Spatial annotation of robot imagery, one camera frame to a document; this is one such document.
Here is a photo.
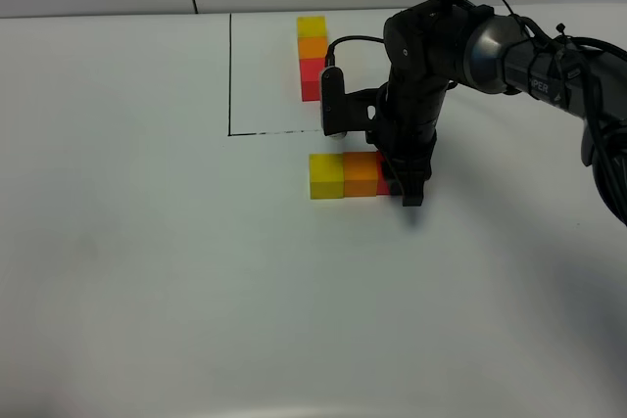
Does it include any black right camera cable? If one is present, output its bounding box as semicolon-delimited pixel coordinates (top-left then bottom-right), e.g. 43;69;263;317
324;35;386;68

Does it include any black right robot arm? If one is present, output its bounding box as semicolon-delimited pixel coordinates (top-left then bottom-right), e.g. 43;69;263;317
366;0;626;219

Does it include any yellow template block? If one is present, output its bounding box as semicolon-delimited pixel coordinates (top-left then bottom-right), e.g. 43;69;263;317
297;16;327;38

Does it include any red template block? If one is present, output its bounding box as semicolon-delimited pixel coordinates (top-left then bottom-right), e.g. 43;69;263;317
299;58;325;102

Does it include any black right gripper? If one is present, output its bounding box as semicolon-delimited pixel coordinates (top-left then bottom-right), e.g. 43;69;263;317
366;70;449;207

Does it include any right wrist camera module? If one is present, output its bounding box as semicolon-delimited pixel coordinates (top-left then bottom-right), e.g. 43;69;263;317
320;67;387;136

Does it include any orange template block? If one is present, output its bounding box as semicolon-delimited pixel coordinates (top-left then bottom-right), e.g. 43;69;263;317
298;36;328;60

